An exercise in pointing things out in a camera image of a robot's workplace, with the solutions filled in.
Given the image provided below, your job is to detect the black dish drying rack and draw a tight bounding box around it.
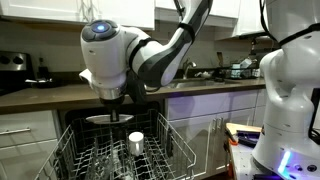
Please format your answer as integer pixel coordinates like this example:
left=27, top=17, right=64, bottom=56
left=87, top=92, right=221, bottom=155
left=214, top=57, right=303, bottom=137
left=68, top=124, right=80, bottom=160
left=214, top=59, right=263, bottom=82

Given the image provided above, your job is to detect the white wire dishwasher rack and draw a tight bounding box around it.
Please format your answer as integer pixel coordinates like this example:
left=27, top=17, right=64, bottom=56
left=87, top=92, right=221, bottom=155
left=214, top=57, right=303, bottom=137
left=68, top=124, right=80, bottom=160
left=58, top=100, right=168, bottom=180

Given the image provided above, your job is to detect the white upper cabinet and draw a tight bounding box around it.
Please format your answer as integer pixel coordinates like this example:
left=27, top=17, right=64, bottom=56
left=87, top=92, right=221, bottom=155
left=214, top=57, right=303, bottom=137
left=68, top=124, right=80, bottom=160
left=0, top=0, right=268, bottom=41

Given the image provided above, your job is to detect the steel kitchen sink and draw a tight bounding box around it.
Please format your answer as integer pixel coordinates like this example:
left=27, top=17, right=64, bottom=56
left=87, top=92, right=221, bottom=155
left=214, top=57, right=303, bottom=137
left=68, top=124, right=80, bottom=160
left=166, top=78, right=242, bottom=90

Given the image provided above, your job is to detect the clear drinking glass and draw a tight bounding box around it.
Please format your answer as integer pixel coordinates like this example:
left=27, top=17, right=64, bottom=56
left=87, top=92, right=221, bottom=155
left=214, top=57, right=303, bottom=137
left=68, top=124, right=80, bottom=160
left=94, top=151, right=114, bottom=180

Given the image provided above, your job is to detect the robot mounting table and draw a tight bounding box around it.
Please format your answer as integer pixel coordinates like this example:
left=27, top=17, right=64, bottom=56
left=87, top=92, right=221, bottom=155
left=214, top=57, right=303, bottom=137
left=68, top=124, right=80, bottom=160
left=224, top=122, right=320, bottom=180

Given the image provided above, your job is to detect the black frying pan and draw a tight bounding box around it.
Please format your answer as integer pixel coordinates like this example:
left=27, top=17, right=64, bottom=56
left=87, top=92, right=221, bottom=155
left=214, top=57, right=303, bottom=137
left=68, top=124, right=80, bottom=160
left=24, top=78, right=62, bottom=90

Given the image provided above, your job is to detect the chrome faucet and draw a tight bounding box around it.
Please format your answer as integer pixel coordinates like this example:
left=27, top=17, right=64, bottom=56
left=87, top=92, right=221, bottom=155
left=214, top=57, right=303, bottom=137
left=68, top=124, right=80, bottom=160
left=182, top=58, right=198, bottom=81

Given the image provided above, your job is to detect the black clamp orange handle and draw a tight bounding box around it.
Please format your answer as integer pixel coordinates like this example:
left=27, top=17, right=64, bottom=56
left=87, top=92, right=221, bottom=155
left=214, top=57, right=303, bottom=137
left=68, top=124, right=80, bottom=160
left=224, top=127, right=240, bottom=147

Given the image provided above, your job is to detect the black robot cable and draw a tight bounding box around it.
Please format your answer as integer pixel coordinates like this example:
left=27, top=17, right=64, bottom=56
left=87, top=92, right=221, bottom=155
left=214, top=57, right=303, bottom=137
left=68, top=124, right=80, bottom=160
left=258, top=0, right=279, bottom=44

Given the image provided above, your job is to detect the gray lower door cabinet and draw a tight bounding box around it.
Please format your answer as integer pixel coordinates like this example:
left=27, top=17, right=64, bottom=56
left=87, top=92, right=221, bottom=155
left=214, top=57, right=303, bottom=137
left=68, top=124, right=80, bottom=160
left=164, top=88, right=268, bottom=178

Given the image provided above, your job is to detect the black stove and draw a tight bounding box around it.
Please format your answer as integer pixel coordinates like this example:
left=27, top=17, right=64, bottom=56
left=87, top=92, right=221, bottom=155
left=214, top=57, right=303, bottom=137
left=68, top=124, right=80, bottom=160
left=0, top=49, right=35, bottom=98

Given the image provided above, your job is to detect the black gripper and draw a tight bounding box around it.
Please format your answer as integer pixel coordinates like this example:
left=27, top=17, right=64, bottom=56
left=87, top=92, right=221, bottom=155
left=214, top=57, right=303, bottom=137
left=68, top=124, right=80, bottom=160
left=99, top=95, right=126, bottom=123

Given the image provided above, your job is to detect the small white plate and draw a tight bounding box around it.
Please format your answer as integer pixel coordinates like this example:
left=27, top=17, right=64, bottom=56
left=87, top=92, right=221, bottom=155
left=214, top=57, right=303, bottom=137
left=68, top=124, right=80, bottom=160
left=85, top=113, right=135, bottom=126

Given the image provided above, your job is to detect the white mug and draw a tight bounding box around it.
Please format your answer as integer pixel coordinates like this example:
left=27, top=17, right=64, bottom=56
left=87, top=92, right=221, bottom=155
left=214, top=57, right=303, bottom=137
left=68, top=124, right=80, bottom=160
left=128, top=131, right=145, bottom=157

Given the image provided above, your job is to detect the gray drawer cabinet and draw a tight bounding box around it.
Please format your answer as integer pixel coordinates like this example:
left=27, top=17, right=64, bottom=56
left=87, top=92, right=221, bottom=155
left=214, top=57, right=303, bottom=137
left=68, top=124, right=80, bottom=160
left=0, top=109, right=63, bottom=180

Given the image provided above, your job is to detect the wooden board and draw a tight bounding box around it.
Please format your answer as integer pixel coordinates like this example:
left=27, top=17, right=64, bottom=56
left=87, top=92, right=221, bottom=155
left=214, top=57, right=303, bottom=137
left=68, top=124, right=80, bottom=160
left=225, top=122, right=263, bottom=136

